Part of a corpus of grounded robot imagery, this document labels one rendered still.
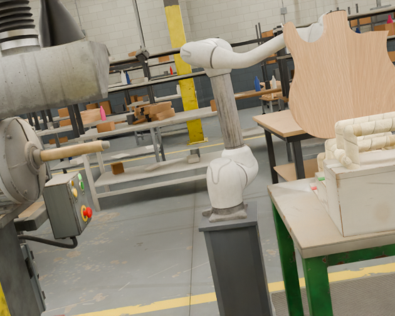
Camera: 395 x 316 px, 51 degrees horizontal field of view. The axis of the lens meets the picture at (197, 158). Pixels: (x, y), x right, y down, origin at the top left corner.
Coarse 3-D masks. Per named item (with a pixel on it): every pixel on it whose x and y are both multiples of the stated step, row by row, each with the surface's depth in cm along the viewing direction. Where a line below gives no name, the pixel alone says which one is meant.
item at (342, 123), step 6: (378, 114) 110; (384, 114) 109; (390, 114) 109; (342, 120) 111; (348, 120) 110; (354, 120) 110; (360, 120) 110; (366, 120) 109; (372, 120) 109; (336, 126) 111; (342, 126) 110
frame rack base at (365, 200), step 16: (336, 160) 115; (368, 160) 110; (384, 160) 107; (336, 176) 104; (352, 176) 103; (368, 176) 103; (384, 176) 103; (336, 192) 106; (352, 192) 104; (368, 192) 104; (384, 192) 104; (336, 208) 110; (352, 208) 105; (368, 208) 105; (384, 208) 105; (336, 224) 113; (352, 224) 106; (368, 224) 106; (384, 224) 106
